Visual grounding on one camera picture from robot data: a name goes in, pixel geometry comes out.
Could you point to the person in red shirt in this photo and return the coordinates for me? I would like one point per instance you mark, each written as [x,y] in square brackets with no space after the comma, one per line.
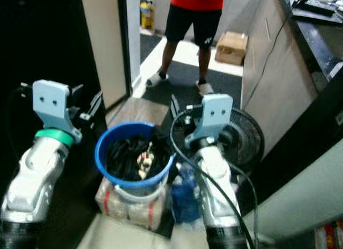
[193,16]

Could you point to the pale blue left wrist camera mount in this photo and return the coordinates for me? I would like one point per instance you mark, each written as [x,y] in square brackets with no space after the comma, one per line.
[52,102]

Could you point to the beige counter with black top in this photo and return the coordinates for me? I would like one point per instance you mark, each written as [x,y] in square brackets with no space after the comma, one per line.
[278,72]

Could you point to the red packet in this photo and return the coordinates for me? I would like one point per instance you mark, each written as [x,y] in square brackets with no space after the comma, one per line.
[329,235]

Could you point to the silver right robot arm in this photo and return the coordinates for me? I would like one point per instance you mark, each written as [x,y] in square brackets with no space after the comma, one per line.
[214,190]

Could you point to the black floor fan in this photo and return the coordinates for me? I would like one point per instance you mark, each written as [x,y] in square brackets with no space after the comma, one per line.
[244,136]

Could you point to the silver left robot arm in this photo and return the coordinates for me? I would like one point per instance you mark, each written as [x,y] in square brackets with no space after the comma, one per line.
[32,174]

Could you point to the brown cardboard box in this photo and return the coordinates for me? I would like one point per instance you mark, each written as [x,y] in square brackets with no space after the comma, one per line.
[231,47]

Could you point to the black clothes pile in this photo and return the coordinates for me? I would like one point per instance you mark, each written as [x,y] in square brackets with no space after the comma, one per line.
[123,155]

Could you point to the pale blue right wrist camera mount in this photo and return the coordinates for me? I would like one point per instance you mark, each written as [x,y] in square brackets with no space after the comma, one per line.
[214,115]

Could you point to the black floor mat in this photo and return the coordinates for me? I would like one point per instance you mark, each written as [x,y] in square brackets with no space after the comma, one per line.
[185,83]

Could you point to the white washing machine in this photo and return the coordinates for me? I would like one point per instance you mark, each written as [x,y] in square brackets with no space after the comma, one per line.
[300,201]

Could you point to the plastic wrapped pack red stripes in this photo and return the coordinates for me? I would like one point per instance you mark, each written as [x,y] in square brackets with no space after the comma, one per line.
[128,209]

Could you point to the yellow plastic bottle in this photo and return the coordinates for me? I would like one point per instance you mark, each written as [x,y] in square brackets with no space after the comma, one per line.
[147,14]

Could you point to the beige door panel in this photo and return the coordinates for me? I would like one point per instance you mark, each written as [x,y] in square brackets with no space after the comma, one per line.
[102,40]

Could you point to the pale blue wrist camera mount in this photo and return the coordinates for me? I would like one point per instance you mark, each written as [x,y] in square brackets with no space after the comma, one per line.
[214,115]
[52,102]

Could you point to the blue crumpled cloth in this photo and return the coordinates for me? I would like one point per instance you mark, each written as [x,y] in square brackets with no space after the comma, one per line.
[185,198]

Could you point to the blue plastic bucket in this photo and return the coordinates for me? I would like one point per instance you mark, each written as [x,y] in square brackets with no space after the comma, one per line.
[103,139]

